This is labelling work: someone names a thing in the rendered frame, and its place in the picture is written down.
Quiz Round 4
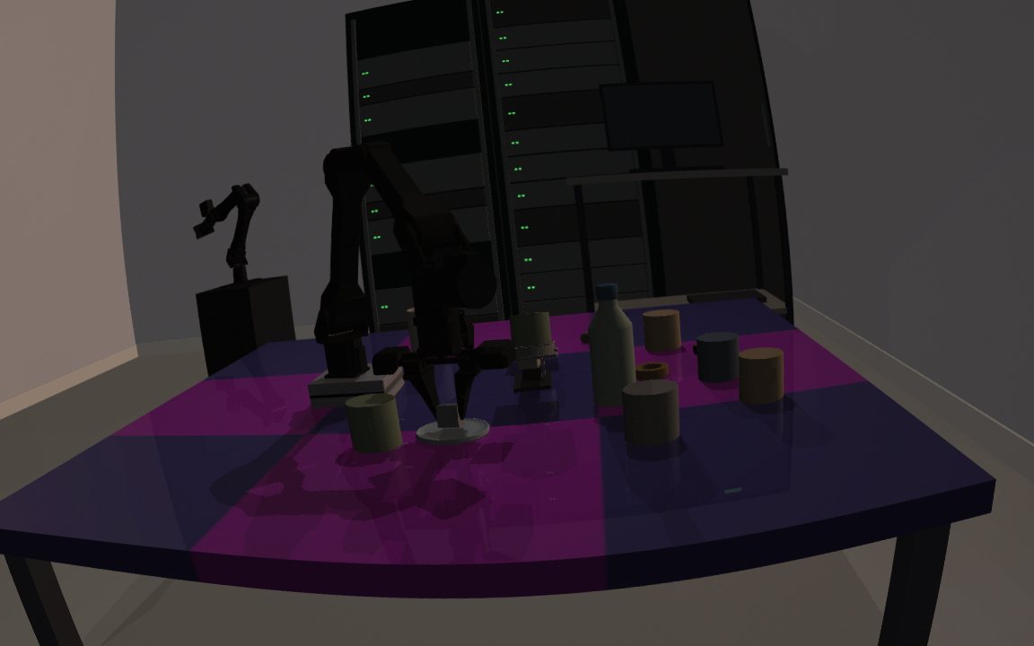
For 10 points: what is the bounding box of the tan cylinder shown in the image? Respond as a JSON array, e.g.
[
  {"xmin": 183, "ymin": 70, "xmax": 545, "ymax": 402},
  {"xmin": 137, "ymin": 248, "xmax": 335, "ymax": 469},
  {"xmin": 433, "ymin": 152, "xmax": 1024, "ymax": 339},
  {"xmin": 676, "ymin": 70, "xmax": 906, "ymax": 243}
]
[{"xmin": 406, "ymin": 308, "xmax": 419, "ymax": 352}]

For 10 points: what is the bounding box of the brown ring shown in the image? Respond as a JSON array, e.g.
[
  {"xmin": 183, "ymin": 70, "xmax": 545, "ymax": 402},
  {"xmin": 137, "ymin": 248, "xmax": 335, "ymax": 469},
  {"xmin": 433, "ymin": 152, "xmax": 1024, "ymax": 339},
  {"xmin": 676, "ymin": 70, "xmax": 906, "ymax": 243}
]
[{"xmin": 635, "ymin": 362, "xmax": 669, "ymax": 380}]

